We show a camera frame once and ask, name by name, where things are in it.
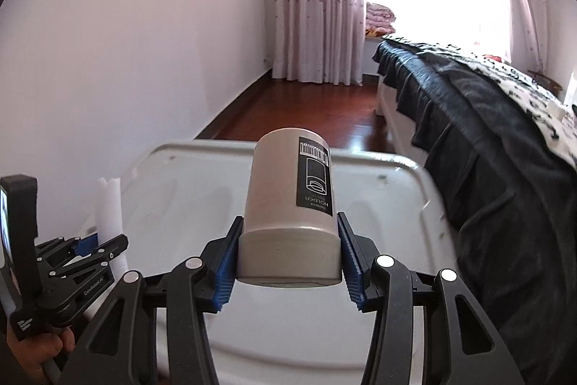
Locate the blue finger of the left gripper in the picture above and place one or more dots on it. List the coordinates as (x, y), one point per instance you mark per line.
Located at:
(85, 247)

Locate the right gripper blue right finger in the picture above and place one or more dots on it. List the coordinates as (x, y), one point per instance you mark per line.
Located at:
(353, 263)

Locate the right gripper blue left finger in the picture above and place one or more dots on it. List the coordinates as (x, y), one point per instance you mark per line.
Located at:
(224, 266)

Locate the white paper roll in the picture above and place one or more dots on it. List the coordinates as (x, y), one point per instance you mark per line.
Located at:
(108, 212)

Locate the beige cylindrical canister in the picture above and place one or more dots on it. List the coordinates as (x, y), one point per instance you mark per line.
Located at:
(290, 234)

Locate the left hand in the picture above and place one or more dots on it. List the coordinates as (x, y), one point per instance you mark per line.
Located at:
(33, 352)

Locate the white plastic storage box lid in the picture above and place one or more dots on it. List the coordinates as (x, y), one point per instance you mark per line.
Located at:
(179, 196)

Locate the dark grey blanket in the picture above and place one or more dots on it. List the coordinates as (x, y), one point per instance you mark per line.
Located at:
(510, 199)

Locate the pink patterned curtain left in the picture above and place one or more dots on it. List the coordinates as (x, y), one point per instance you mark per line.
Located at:
(319, 41)

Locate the folded pink quilts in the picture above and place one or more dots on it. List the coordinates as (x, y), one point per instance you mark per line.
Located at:
(379, 20)

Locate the bed with patterned sheet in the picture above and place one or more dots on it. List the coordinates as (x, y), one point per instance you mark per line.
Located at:
(556, 121)

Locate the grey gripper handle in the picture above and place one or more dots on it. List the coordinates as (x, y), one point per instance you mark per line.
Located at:
(51, 371)

